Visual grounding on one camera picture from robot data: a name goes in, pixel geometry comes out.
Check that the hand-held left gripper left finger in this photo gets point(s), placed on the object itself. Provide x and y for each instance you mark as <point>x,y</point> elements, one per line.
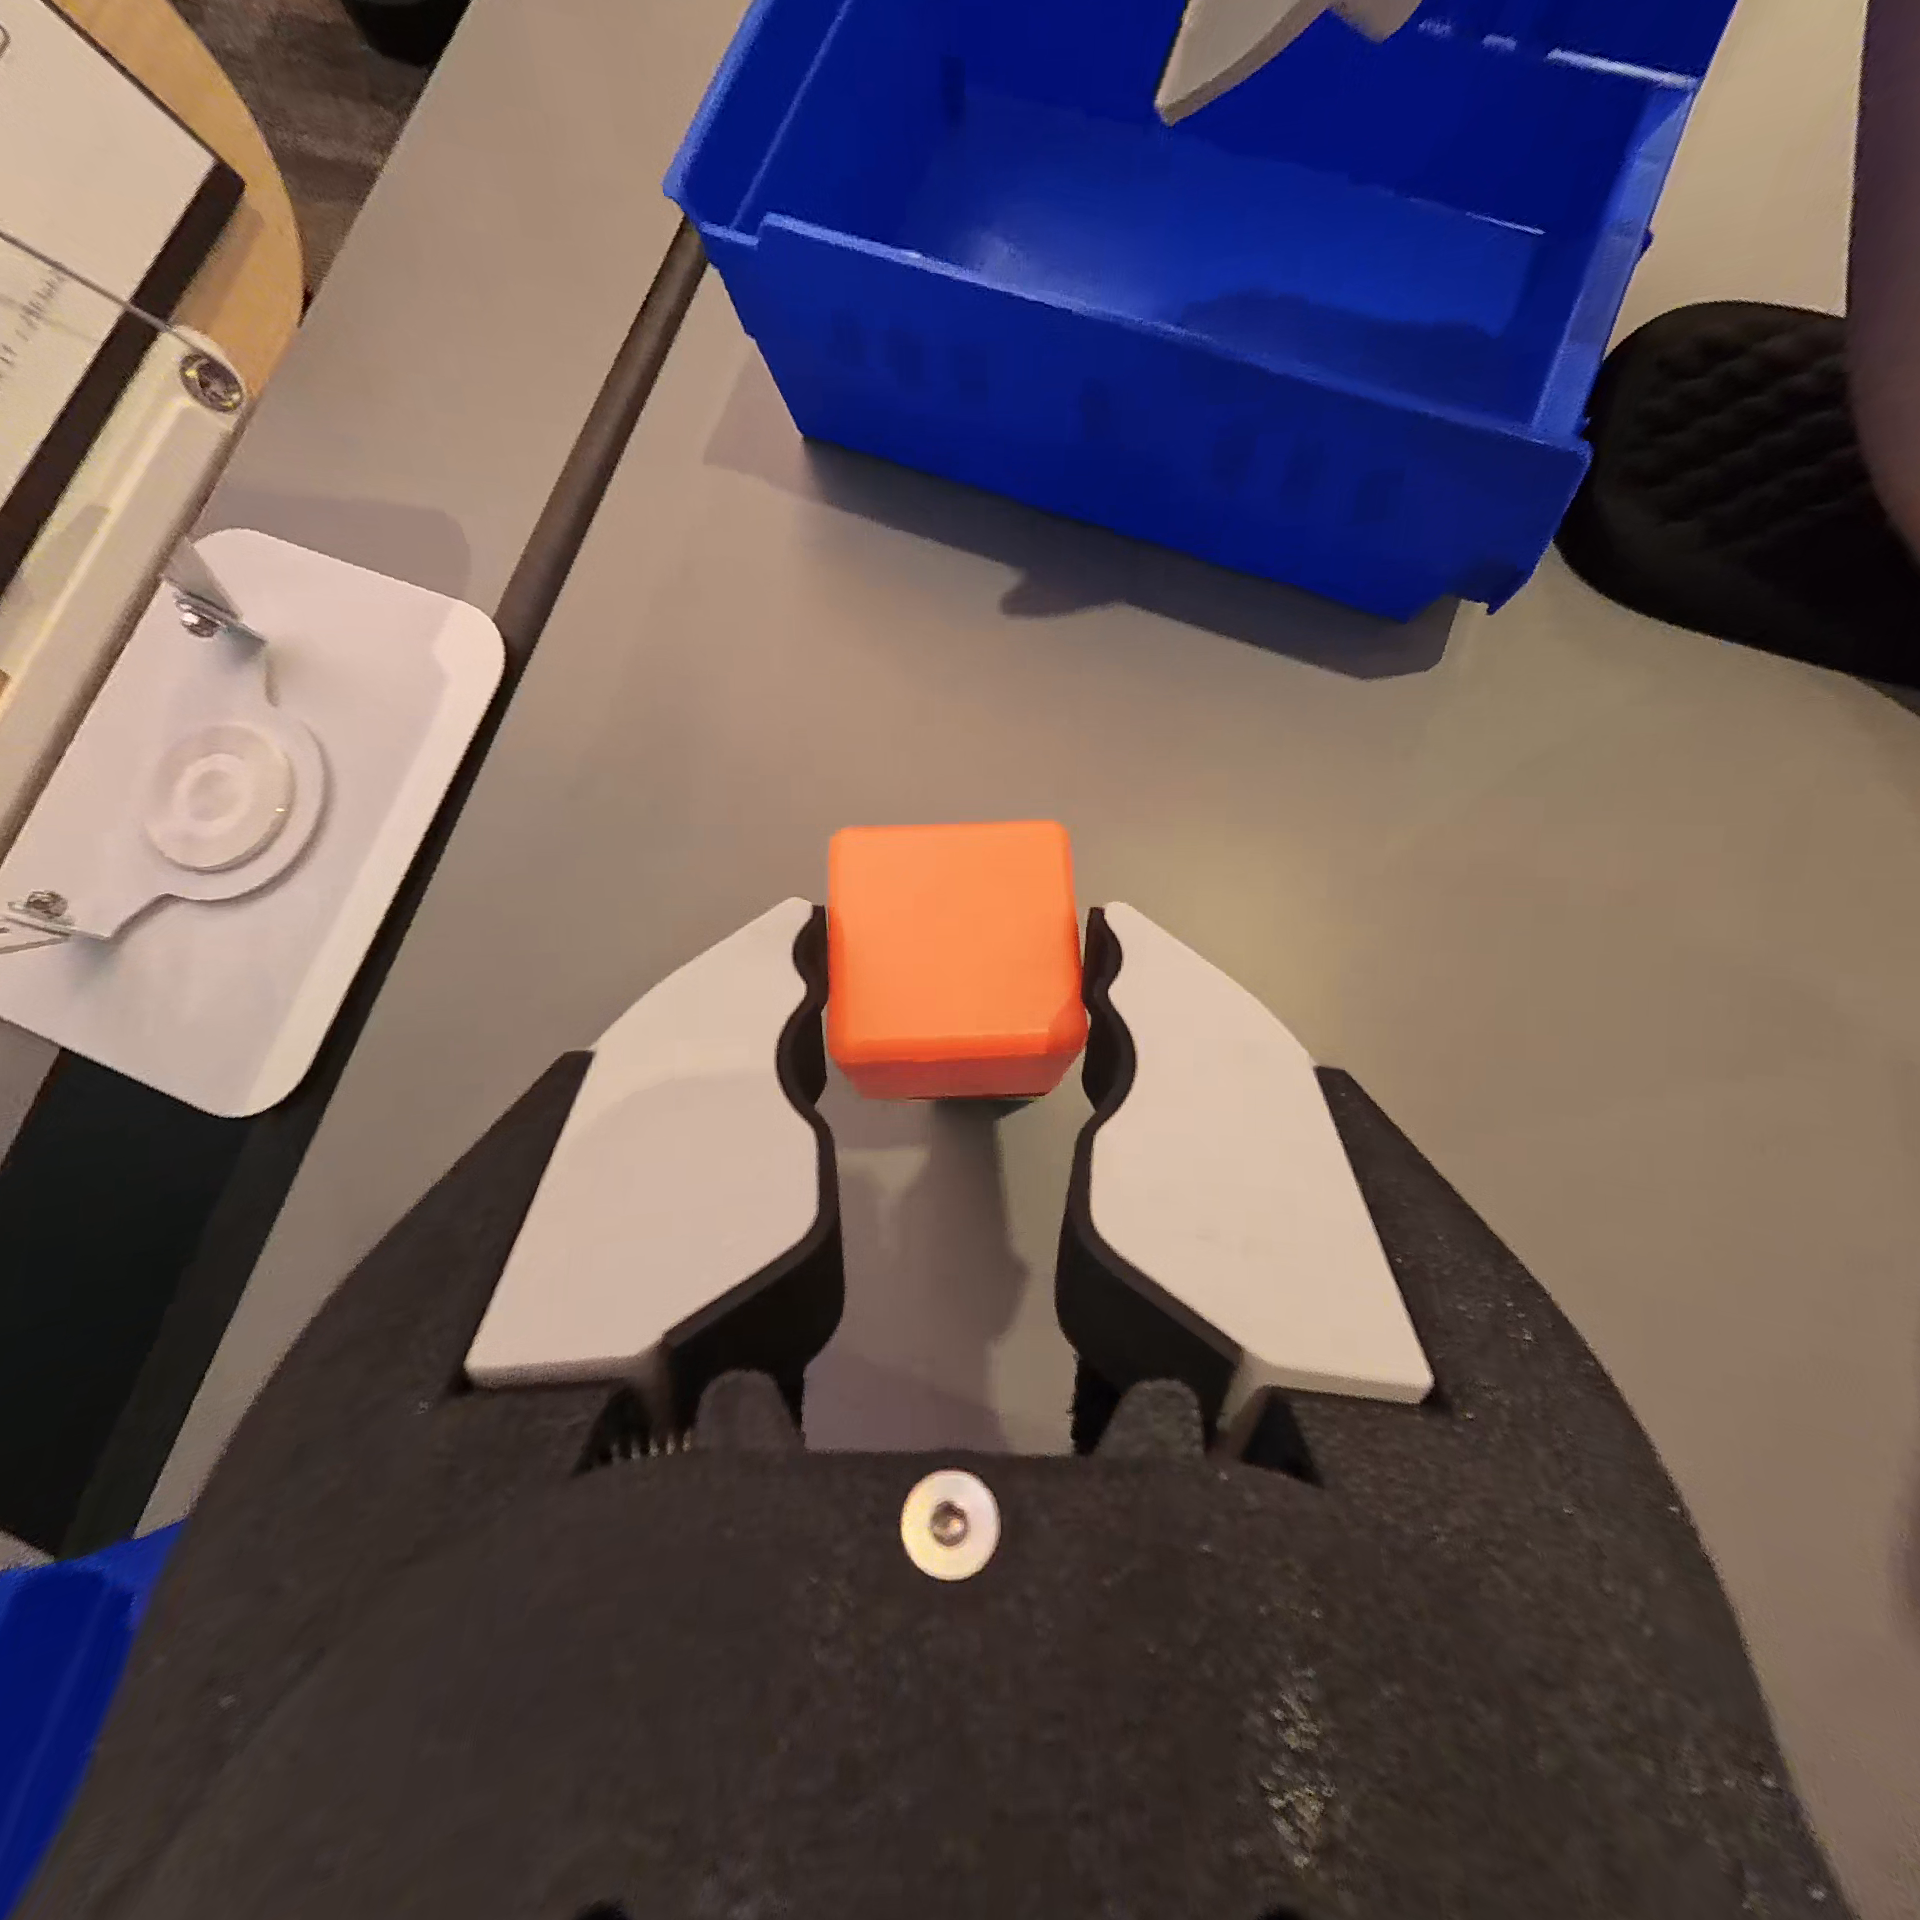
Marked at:
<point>644,1200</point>

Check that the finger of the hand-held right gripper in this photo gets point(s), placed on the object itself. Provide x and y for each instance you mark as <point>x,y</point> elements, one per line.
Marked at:
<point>1375,20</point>
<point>1231,47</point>

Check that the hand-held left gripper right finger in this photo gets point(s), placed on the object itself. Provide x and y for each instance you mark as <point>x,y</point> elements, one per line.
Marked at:
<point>1260,1200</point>

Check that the blue plastic bin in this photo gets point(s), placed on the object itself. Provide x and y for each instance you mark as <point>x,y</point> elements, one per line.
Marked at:
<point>1200,333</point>
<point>60,1710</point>

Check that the orange magnetic cube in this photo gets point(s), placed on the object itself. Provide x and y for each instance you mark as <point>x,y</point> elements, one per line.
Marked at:
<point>955,956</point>

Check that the white sign stand base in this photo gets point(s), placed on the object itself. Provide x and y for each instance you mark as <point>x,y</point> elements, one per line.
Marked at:
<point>331,871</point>

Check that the black textured mat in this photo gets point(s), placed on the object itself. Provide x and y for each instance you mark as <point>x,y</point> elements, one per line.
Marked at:
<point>1771,482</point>

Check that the wooden instruction sign board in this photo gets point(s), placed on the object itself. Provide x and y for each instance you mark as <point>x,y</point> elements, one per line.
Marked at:
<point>121,212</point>

